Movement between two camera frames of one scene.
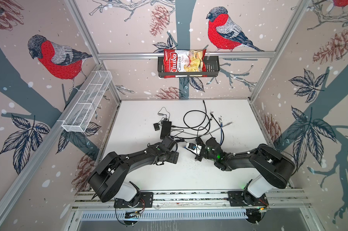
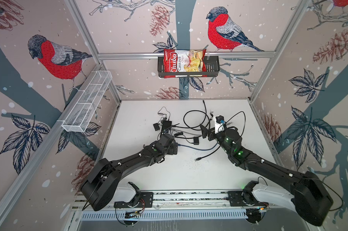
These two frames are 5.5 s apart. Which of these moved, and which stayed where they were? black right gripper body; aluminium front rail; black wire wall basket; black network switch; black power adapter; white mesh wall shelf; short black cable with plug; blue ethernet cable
Moved: short black cable with plug; blue ethernet cable; black right gripper body
Stayed: black power adapter; black network switch; black wire wall basket; aluminium front rail; white mesh wall shelf
